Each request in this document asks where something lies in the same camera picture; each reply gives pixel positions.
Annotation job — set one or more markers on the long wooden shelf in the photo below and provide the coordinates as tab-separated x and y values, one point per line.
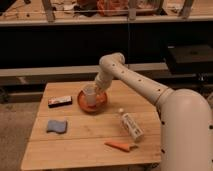
92	12

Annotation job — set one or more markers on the white plastic bottle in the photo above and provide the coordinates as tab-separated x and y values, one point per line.
131	126

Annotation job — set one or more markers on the orange ceramic bowl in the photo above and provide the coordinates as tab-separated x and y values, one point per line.
101	102

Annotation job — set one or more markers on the white ceramic cup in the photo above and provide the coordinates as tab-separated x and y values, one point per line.
90	94

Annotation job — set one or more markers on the black box on right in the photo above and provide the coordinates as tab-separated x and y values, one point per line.
190	59

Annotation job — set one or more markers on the wooden table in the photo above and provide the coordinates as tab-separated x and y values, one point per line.
83	144

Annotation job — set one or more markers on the orange toy carrot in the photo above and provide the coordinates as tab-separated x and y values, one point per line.
121	146

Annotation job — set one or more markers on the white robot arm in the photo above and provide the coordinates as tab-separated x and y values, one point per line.
186	116

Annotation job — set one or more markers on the blue sponge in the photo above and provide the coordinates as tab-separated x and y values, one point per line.
58	127

